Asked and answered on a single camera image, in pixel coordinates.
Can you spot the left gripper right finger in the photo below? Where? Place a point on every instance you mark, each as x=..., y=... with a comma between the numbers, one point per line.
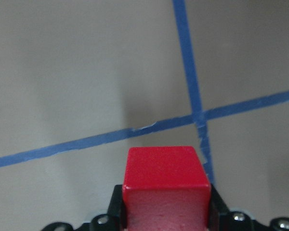
x=218, y=216

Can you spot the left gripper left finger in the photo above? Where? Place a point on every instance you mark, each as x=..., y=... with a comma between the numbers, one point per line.
x=116, y=210

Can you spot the red block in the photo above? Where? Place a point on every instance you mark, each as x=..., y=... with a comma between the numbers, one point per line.
x=165, y=189

